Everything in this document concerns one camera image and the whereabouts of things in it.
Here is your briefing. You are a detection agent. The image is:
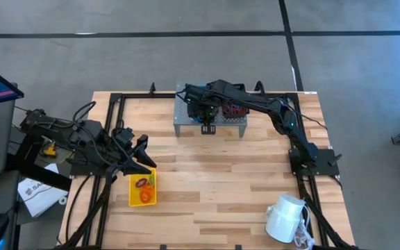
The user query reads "yellow plastic basket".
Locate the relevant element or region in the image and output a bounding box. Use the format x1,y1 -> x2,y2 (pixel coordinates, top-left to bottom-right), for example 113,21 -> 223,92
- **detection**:
128,167 -> 158,208

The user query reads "grey perforated metal riser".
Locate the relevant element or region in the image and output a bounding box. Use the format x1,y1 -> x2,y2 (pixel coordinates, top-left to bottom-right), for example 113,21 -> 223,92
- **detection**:
174,82 -> 249,140

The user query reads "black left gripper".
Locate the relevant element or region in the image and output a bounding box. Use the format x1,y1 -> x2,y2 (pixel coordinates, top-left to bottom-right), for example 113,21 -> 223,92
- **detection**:
111,126 -> 158,176

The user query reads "small yellow tool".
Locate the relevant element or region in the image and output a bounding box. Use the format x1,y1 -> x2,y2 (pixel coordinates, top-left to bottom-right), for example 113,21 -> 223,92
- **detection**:
42,137 -> 58,158

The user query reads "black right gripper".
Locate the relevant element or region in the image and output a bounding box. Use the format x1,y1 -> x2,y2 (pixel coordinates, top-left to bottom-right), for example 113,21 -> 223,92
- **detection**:
184,83 -> 222,125

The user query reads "long red rubber band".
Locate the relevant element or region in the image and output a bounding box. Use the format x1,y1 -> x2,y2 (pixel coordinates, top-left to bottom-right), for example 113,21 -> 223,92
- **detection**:
222,103 -> 249,117

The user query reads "white cable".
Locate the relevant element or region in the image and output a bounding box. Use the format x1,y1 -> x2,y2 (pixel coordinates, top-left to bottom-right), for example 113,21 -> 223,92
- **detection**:
293,204 -> 316,249

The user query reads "white paper sheet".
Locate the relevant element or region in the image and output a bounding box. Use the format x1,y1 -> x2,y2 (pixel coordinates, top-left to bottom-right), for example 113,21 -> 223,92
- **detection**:
17,162 -> 69,219

